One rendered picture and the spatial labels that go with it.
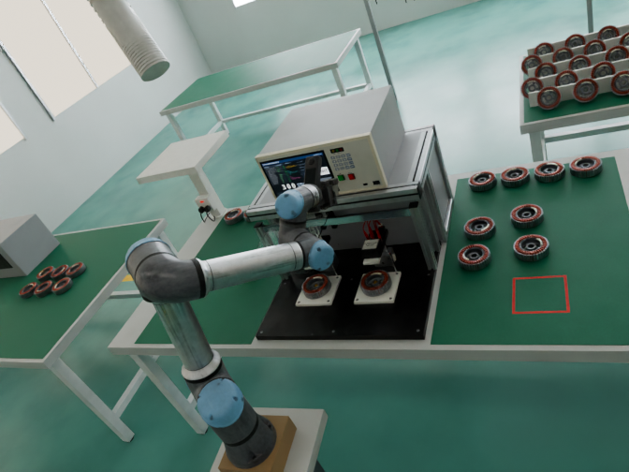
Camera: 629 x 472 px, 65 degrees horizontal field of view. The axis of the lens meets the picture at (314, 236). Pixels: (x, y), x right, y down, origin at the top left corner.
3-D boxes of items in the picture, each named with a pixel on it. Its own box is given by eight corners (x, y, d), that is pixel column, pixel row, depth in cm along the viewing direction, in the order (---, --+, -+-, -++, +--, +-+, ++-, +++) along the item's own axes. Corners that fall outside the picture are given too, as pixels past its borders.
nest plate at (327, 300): (331, 305, 184) (329, 302, 183) (296, 306, 191) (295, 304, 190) (342, 277, 195) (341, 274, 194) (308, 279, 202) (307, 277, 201)
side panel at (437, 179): (446, 242, 192) (427, 172, 175) (439, 243, 193) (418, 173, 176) (454, 199, 212) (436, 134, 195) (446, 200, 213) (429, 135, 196)
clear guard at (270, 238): (314, 273, 163) (307, 259, 160) (254, 277, 174) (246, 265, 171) (340, 213, 187) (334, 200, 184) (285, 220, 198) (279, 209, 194)
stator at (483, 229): (459, 236, 192) (457, 228, 190) (478, 219, 195) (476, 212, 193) (482, 245, 183) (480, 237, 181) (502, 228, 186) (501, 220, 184)
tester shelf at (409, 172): (420, 199, 163) (417, 187, 161) (249, 222, 194) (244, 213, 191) (436, 134, 195) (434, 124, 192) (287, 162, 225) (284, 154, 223)
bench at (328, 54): (362, 137, 477) (336, 62, 437) (192, 170, 572) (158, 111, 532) (381, 95, 541) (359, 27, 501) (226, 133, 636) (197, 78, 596)
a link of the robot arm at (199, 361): (207, 424, 140) (125, 267, 113) (190, 393, 152) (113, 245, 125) (244, 400, 144) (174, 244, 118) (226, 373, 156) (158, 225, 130)
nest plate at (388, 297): (394, 302, 173) (392, 301, 172) (354, 304, 180) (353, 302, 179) (401, 273, 184) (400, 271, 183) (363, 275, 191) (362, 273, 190)
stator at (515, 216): (519, 233, 181) (518, 225, 179) (505, 217, 190) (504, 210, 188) (549, 222, 179) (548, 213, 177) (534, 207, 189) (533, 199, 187)
